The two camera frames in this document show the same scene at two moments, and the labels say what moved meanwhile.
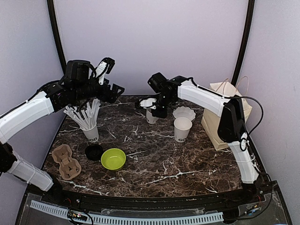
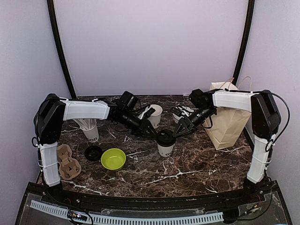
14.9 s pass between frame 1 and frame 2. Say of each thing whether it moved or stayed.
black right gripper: moved
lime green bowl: stayed
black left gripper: moved
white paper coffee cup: moved
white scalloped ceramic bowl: stayed
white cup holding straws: stayed
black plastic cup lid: stayed
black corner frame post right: stayed
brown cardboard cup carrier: stayed
